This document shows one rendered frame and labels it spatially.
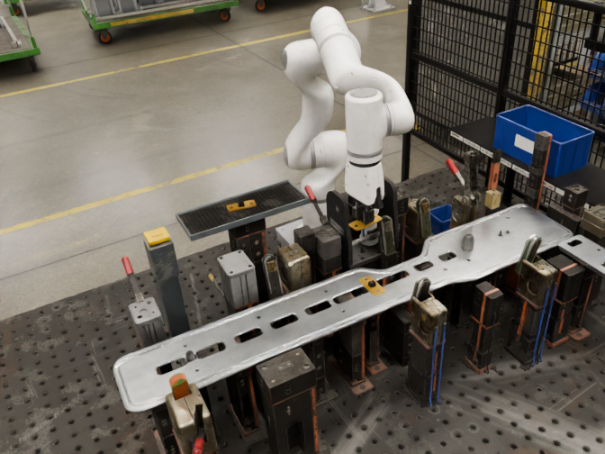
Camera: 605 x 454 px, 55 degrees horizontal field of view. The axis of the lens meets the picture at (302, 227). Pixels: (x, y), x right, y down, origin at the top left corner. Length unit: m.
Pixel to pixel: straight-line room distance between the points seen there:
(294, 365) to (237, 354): 0.16
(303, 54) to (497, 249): 0.80
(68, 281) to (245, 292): 2.16
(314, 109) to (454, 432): 1.01
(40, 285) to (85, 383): 1.78
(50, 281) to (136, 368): 2.22
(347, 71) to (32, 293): 2.63
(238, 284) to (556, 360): 0.99
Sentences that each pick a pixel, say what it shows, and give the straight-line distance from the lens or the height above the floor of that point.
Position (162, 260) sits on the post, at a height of 1.09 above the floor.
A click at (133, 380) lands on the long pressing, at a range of 1.50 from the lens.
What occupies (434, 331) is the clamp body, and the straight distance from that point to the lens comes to 1.55.
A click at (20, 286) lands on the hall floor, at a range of 3.74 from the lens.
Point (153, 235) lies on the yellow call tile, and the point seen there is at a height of 1.16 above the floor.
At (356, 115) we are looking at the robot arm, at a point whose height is 1.54.
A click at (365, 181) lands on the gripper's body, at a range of 1.38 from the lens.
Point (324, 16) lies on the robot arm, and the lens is 1.58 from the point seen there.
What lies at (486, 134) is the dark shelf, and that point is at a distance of 2.46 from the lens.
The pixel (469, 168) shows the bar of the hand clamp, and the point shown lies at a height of 1.17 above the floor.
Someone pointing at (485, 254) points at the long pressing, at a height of 1.00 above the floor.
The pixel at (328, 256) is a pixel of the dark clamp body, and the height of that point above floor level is 1.02.
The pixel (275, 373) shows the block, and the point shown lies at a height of 1.03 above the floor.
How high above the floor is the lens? 2.05
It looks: 34 degrees down
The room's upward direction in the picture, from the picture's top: 4 degrees counter-clockwise
